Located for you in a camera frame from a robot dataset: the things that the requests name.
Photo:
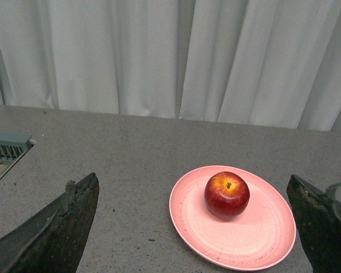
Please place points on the left gripper worn black right finger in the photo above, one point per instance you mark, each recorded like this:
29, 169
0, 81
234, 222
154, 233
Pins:
318, 219

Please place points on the pink round plate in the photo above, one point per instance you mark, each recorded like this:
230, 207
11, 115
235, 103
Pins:
261, 237

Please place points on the left gripper worn black left finger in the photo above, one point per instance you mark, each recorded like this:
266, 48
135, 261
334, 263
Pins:
53, 240

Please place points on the red yellow apple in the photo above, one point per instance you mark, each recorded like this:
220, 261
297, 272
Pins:
226, 195

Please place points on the white pleated curtain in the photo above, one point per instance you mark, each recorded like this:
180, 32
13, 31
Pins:
271, 63

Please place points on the grey green slotted rack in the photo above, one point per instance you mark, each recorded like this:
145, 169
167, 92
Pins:
13, 146

